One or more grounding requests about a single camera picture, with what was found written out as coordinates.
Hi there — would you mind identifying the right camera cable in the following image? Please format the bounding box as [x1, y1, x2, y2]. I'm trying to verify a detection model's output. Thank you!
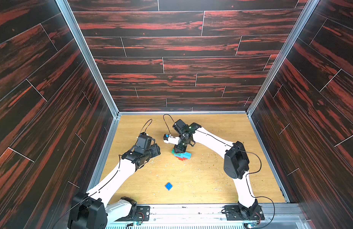
[162, 114, 177, 136]

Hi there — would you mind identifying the aluminium right corner post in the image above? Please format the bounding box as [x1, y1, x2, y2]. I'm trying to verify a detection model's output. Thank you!
[247, 0, 319, 119]

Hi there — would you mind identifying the light blue lego brick small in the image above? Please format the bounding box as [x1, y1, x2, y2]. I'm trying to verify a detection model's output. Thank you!
[179, 152, 191, 159]

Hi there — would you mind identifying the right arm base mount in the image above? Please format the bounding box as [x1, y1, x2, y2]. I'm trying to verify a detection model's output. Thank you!
[221, 200, 265, 221]

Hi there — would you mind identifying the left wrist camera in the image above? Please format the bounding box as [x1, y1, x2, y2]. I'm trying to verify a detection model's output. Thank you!
[134, 132, 155, 155]

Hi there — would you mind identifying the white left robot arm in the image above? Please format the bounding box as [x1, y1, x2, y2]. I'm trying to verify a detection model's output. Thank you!
[67, 143, 161, 229]

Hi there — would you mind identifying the aluminium left corner post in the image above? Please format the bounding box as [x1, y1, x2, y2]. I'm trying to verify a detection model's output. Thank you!
[55, 0, 119, 118]

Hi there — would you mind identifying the camera cable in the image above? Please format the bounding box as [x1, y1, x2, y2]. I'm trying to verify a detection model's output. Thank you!
[139, 118, 153, 135]
[162, 114, 177, 136]

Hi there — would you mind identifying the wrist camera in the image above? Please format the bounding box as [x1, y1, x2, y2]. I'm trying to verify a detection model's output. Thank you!
[163, 119, 189, 145]
[134, 132, 155, 155]

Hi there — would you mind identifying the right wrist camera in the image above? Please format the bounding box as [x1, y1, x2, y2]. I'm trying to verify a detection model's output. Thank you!
[163, 119, 189, 145]

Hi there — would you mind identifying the aluminium corner post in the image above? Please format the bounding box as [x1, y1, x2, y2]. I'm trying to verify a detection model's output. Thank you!
[55, 0, 119, 118]
[247, 0, 319, 119]

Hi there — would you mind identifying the blue lego brick lower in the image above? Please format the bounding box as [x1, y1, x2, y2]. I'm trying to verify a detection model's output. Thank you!
[165, 182, 173, 191]

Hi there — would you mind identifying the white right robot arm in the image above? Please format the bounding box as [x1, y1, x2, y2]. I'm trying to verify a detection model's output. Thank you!
[163, 119, 258, 209]

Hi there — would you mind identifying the aluminium front rail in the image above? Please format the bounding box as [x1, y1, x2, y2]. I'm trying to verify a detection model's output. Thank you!
[107, 203, 311, 229]

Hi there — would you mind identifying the left camera cable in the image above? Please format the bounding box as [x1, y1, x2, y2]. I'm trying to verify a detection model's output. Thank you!
[139, 118, 153, 135]

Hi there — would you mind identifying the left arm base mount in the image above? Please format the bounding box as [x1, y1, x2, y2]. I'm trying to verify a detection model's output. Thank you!
[115, 197, 150, 222]

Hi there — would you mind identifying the red lego brick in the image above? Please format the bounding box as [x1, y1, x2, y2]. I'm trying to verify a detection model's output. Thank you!
[177, 157, 188, 161]

